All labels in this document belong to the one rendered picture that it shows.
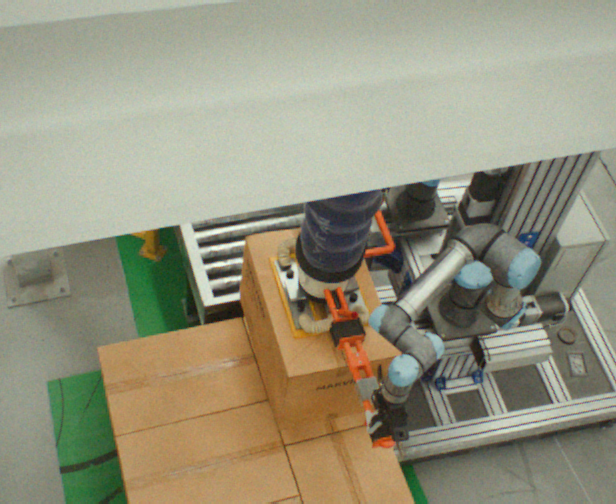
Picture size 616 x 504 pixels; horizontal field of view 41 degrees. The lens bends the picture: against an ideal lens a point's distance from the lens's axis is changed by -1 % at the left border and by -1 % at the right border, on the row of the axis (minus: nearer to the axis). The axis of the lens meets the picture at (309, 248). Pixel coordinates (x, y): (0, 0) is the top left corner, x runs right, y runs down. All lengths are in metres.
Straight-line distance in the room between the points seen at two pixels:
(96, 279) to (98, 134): 3.97
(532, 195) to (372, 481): 1.20
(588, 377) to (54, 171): 3.87
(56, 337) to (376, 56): 3.82
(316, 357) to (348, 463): 0.58
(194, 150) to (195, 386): 3.01
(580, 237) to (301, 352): 1.11
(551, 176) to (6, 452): 2.52
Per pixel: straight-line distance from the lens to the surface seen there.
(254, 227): 3.75
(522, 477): 3.97
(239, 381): 3.31
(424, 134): 0.32
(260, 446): 3.19
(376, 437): 2.50
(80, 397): 3.93
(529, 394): 3.93
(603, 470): 4.14
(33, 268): 4.17
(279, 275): 2.91
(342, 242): 2.52
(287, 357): 2.75
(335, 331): 2.65
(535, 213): 2.93
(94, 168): 0.29
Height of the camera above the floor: 3.44
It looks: 52 degrees down
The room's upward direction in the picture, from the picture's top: 10 degrees clockwise
